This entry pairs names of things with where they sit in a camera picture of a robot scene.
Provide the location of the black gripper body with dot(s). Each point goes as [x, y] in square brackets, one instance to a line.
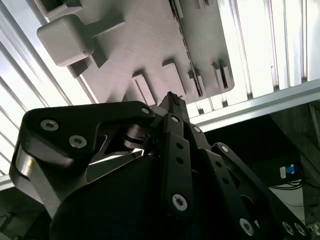
[112, 205]

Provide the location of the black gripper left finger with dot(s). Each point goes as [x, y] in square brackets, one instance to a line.
[60, 130]

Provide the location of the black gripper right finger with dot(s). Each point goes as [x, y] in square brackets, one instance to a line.
[225, 180]

